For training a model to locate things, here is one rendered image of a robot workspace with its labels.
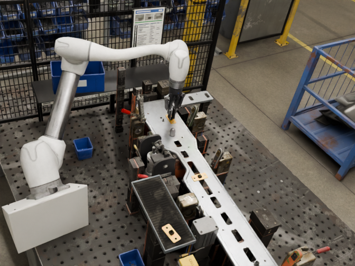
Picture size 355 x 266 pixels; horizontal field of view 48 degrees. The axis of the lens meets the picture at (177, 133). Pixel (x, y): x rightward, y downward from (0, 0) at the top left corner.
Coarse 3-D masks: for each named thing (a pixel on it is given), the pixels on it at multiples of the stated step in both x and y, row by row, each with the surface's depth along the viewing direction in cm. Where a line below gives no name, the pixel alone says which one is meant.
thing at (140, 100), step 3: (138, 96) 214; (144, 96) 215; (135, 99) 213; (138, 99) 213; (141, 99) 213; (138, 102) 216; (141, 102) 214; (138, 105) 218; (141, 105) 216; (138, 108) 220; (141, 108) 217; (138, 111) 223; (141, 111) 219; (141, 114) 220; (144, 114) 221; (141, 117) 222; (144, 117) 223
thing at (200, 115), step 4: (200, 112) 237; (196, 116) 237; (200, 116) 235; (204, 116) 236; (196, 120) 234; (200, 120) 236; (204, 120) 238; (196, 124) 236; (200, 124) 239; (204, 124) 240; (192, 128) 238; (196, 128) 239; (200, 128) 241; (192, 132) 241; (196, 132) 241; (200, 132) 244; (196, 136) 245
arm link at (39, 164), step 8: (32, 144) 195; (40, 144) 196; (24, 152) 193; (32, 152) 193; (40, 152) 194; (48, 152) 197; (24, 160) 193; (32, 160) 192; (40, 160) 193; (48, 160) 195; (56, 160) 204; (24, 168) 194; (32, 168) 192; (40, 168) 192; (48, 168) 194; (56, 168) 199; (32, 176) 192; (40, 176) 192; (48, 176) 194; (56, 176) 198; (32, 184) 193; (40, 184) 193
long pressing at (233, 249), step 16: (144, 112) 238; (160, 112) 240; (176, 112) 242; (160, 128) 229; (176, 128) 231; (192, 144) 222; (192, 160) 213; (208, 176) 206; (224, 192) 199; (208, 208) 190; (224, 208) 191; (224, 224) 184; (240, 224) 186; (224, 240) 178; (256, 240) 180; (240, 256) 173; (256, 256) 174
